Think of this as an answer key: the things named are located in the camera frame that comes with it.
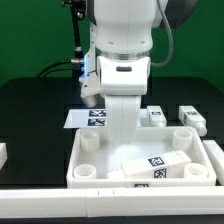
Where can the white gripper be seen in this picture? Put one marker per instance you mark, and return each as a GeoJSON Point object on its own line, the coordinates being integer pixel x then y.
{"type": "Point", "coordinates": [123, 83]}

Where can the white desk top tray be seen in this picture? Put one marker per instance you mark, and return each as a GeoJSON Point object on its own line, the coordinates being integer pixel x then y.
{"type": "Point", "coordinates": [94, 156]}

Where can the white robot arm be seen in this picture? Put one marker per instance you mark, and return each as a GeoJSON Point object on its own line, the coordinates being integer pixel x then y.
{"type": "Point", "coordinates": [122, 28]}

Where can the white marker sheet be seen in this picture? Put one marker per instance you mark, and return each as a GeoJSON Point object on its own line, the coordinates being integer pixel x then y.
{"type": "Point", "coordinates": [84, 118]}

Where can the white left barrier block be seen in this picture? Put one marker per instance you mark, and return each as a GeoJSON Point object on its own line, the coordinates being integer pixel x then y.
{"type": "Point", "coordinates": [3, 154]}

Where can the white front barrier rail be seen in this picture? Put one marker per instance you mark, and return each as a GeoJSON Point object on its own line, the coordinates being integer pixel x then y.
{"type": "Point", "coordinates": [54, 203]}

